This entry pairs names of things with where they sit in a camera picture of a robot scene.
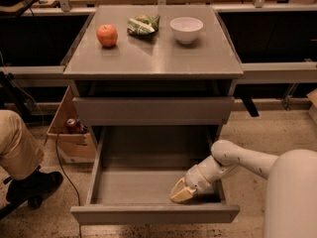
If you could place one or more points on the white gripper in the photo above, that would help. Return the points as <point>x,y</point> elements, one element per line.
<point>197,178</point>

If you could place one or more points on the red soda can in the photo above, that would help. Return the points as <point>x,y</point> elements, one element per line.
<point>72,126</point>

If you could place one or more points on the black chair base wheel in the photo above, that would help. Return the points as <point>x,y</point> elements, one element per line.
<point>20,204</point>

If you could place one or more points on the person leg beige trousers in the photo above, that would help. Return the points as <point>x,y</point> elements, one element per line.
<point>20,154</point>

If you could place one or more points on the wooden box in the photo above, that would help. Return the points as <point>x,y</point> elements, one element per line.
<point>74,148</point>

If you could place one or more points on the red apple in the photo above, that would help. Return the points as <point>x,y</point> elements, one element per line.
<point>107,35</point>

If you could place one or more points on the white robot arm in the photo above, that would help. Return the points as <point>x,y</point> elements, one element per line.
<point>291,189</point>

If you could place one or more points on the green chip bag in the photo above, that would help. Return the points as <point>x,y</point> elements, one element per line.
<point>143,25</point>

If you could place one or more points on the white bowl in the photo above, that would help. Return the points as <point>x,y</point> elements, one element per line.
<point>186,29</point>

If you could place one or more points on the grey drawer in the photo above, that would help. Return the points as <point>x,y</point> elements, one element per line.
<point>135,169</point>
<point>158,111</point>

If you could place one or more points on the black shoe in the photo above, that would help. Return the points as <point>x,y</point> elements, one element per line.
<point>49,182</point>

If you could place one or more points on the grey drawer cabinet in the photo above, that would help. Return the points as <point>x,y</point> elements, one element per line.
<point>155,65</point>

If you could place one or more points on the grey top drawer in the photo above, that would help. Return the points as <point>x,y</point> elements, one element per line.
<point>158,111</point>

